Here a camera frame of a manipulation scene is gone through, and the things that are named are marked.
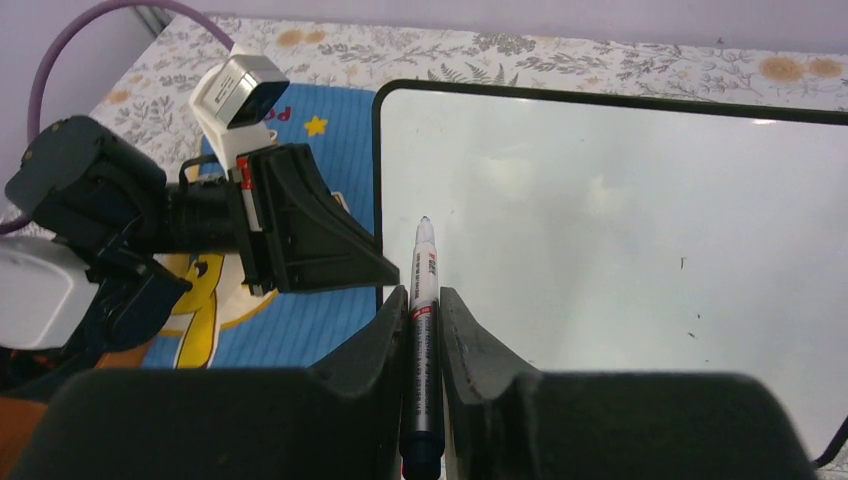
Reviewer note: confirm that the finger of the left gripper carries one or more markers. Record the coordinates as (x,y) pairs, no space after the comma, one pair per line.
(297,212)
(311,256)

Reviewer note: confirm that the black framed whiteboard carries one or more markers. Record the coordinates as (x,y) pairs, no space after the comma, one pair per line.
(594,232)

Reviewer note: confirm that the white whiteboard marker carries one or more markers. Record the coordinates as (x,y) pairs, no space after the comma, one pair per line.
(421,443)

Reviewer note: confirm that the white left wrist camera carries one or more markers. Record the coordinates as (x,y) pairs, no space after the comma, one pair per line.
(230,103)

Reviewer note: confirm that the blue cartoon cloth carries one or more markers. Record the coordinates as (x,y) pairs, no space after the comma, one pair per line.
(218,323)

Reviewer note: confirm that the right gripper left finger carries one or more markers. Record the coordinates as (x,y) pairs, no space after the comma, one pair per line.
(337,419)

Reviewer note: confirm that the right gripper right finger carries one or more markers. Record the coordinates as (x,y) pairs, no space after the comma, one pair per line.
(506,419)

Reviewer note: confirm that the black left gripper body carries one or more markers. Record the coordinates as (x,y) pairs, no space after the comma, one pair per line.
(205,216)

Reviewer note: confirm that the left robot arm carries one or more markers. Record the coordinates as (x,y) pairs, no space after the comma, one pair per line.
(112,207)

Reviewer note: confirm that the floral tablecloth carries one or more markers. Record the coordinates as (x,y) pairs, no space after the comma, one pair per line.
(370,57)

